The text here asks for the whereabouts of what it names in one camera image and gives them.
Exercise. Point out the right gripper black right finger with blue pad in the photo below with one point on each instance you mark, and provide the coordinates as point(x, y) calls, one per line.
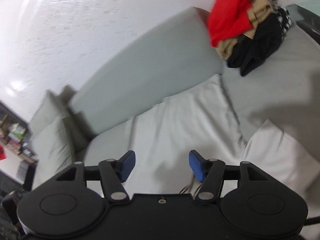
point(212, 173)

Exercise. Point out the light grey throw pillow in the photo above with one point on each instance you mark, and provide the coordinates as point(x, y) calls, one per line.
point(56, 138)

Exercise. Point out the tan garment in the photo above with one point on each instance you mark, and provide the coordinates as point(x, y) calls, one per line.
point(257, 13)

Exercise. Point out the red garment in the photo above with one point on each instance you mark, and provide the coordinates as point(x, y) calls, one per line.
point(228, 19)

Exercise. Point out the black white checked garment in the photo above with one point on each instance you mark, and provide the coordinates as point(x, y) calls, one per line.
point(284, 19)

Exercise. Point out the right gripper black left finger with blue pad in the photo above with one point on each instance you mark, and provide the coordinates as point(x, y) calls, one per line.
point(111, 174)

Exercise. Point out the bookshelf with books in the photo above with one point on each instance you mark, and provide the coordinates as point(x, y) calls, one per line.
point(15, 135)

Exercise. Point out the grey sofa back cushion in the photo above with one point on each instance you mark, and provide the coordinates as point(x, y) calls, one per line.
point(172, 57)

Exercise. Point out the grey sofa seat cushion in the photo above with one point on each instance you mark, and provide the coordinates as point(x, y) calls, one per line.
point(284, 89)

